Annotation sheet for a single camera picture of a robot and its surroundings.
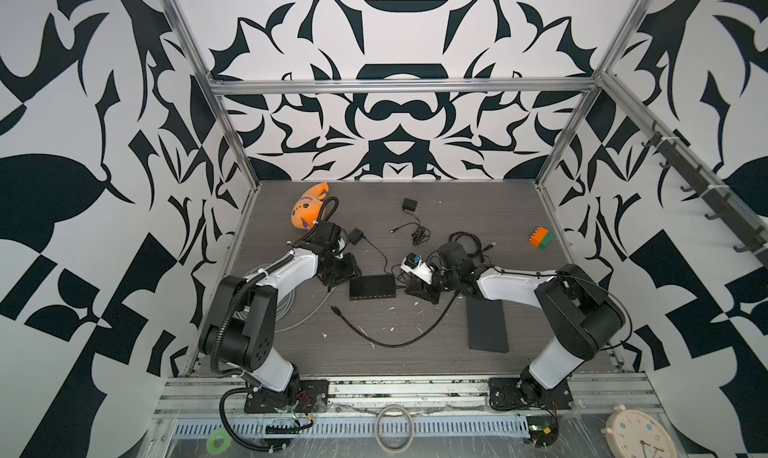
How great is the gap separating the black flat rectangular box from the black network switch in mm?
237

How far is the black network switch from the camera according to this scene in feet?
2.98

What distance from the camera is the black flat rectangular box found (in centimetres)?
84
